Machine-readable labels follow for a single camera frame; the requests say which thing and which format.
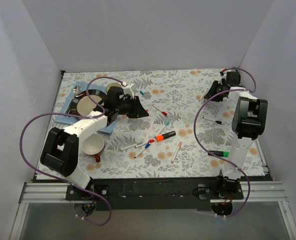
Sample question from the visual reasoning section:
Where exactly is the aluminium frame rail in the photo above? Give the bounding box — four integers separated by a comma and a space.
10, 178, 296, 240

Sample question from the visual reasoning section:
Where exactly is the steel spoon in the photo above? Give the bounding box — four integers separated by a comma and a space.
65, 85, 81, 114

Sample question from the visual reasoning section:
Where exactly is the teal capped white pen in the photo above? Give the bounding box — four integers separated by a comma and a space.
157, 121, 170, 136

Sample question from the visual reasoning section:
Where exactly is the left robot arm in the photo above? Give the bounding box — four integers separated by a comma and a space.
40, 86, 149, 200

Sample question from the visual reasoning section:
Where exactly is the orange capped black highlighter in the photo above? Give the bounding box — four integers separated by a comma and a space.
156, 131, 176, 142

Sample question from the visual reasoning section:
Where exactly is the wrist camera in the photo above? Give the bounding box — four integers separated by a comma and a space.
123, 83, 134, 98
220, 68, 227, 85

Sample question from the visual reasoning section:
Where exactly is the pink capped white pen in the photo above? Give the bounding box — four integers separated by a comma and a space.
171, 141, 182, 164

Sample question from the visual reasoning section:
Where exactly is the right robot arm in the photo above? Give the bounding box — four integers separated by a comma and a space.
204, 68, 268, 199

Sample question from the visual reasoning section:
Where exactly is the blue tiled placemat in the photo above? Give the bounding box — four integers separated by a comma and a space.
54, 81, 122, 134

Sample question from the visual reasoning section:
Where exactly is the red cup with white inside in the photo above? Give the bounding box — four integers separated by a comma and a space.
81, 134, 105, 163

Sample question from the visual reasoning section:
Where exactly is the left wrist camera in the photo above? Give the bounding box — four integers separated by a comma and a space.
123, 83, 134, 98

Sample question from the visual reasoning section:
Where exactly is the blue capped white pen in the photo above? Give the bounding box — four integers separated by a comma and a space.
134, 143, 151, 159

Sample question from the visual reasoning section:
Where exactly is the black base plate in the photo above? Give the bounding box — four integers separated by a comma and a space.
65, 178, 245, 212

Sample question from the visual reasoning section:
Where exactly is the green capped black highlighter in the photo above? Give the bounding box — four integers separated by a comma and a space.
209, 150, 230, 158

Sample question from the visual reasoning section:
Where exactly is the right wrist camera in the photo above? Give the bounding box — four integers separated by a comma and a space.
220, 68, 227, 85

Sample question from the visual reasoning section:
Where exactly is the cream enamel mug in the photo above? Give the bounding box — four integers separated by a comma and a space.
106, 83, 122, 92

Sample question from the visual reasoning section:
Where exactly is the black rimmed dinner plate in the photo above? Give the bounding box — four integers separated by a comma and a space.
72, 89, 107, 116

